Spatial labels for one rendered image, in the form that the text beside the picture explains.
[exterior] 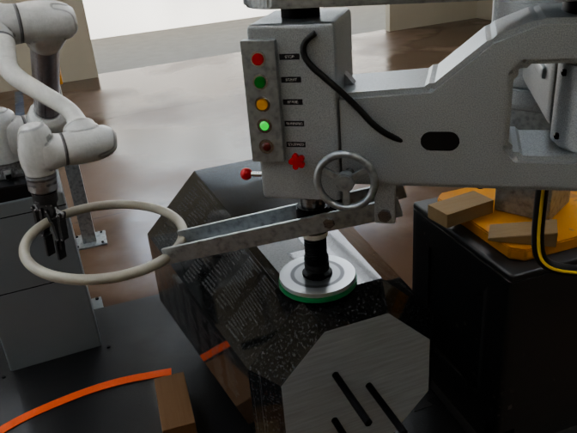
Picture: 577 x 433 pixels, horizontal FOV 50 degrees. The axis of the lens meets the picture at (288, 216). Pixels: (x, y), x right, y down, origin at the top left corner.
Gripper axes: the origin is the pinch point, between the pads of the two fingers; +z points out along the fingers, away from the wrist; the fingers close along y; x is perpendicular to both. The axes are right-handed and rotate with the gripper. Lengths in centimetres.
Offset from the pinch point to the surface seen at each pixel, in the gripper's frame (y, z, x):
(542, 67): 132, -63, 46
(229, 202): 32, -1, 53
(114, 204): 10.2, -10.3, 18.2
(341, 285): 95, -7, 14
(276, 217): 72, -20, 19
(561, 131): 140, -54, 26
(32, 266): 18.8, -10.4, -22.9
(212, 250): 60, -13, 4
